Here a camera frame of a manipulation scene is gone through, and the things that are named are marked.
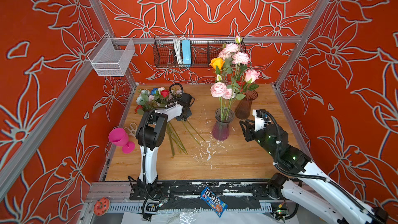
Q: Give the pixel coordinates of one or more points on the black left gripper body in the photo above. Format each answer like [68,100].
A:
[187,114]

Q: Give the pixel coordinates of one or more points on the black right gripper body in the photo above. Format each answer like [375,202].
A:
[261,137]

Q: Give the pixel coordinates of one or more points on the brown glass vase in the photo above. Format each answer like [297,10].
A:
[243,110]

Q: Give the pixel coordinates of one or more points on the purple glass vase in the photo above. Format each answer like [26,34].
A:
[221,128]

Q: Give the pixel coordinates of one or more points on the orange yellow rose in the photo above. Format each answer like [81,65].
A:
[216,63]

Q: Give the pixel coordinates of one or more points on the small red rose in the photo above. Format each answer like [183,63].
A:
[241,84]

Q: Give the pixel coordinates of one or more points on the pink rose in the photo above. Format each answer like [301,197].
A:
[250,76]

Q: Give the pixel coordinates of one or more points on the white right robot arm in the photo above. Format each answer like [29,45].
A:
[300,180]

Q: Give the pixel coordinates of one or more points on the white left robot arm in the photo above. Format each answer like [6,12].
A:
[150,135]

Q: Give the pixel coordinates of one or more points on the blue and white flowers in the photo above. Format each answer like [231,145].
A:
[146,99]

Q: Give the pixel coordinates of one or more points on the large red rose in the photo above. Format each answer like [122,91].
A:
[165,93]

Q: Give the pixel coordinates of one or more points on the dark red flower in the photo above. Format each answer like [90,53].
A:
[139,110]

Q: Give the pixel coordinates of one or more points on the light blue box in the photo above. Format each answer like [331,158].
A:
[186,52]

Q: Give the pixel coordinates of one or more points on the pink plastic goblet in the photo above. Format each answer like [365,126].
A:
[120,138]

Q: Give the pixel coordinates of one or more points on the white mesh basket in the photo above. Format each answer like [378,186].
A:
[112,56]

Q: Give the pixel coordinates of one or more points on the blue candy bag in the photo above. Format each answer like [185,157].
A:
[213,201]

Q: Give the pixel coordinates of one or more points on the black wire basket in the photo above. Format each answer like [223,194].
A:
[167,50]

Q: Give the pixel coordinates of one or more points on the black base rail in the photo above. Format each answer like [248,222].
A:
[239,195]

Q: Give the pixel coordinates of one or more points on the beige handled scissors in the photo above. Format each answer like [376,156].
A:
[131,129]

